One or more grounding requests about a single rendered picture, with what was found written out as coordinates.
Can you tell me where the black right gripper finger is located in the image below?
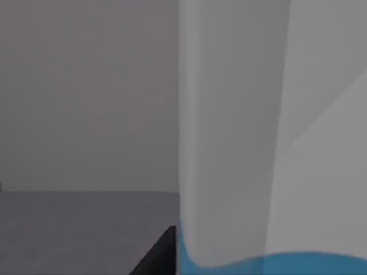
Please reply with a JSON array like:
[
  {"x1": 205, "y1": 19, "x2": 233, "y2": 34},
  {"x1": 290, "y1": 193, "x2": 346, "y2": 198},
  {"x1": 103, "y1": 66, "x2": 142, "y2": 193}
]
[{"x1": 128, "y1": 225, "x2": 177, "y2": 275}]

